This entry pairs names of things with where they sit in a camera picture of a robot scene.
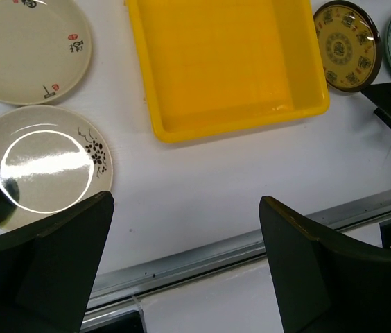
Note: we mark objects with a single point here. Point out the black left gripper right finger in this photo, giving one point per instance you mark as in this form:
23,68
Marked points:
324,281

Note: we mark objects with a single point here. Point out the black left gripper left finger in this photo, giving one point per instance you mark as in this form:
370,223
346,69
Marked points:
48,267

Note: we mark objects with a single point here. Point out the yellow brown patterned plate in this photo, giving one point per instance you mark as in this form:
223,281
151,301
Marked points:
350,45

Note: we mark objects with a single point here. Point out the cream plate with black flowers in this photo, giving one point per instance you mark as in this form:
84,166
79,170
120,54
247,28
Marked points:
50,160

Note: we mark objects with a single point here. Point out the cream plate with calligraphy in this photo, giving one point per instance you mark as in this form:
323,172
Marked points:
45,50

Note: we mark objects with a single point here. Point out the yellow plastic bin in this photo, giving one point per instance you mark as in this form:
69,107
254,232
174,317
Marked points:
214,67

